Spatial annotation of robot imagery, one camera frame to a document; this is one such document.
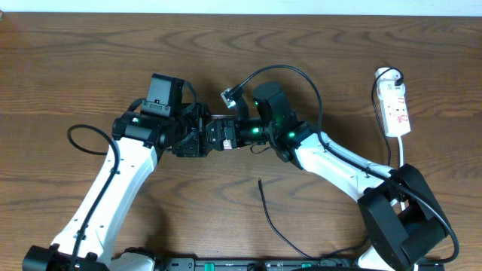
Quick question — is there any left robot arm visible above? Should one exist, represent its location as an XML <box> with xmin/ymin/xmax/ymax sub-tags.
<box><xmin>22</xmin><ymin>99</ymin><xmax>210</xmax><ymax>271</ymax></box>

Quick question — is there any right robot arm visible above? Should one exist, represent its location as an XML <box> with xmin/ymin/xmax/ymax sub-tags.
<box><xmin>206</xmin><ymin>82</ymin><xmax>454</xmax><ymax>270</ymax></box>

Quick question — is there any white power strip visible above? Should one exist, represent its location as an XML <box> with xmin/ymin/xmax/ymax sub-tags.
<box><xmin>375</xmin><ymin>67</ymin><xmax>410</xmax><ymax>138</ymax></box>

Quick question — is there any black left camera cable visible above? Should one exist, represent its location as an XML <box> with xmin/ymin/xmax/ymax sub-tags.
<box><xmin>66</xmin><ymin>123</ymin><xmax>121</xmax><ymax>271</ymax></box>

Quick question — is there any black camera cable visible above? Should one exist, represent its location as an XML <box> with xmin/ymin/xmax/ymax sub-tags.
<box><xmin>233</xmin><ymin>64</ymin><xmax>460</xmax><ymax>264</ymax></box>
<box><xmin>66</xmin><ymin>123</ymin><xmax>121</xmax><ymax>271</ymax></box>

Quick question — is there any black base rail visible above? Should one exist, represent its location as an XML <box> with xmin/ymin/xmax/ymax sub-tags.
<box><xmin>112</xmin><ymin>246</ymin><xmax>445</xmax><ymax>271</ymax></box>

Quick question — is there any white power strip cord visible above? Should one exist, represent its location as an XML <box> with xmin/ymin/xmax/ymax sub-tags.
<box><xmin>397</xmin><ymin>135</ymin><xmax>407</xmax><ymax>212</ymax></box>

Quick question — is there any black charger cable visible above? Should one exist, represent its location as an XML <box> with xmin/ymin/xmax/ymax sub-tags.
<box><xmin>257</xmin><ymin>67</ymin><xmax>404</xmax><ymax>260</ymax></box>

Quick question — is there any black right camera cable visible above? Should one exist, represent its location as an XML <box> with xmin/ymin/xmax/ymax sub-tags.
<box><xmin>233</xmin><ymin>64</ymin><xmax>460</xmax><ymax>264</ymax></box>

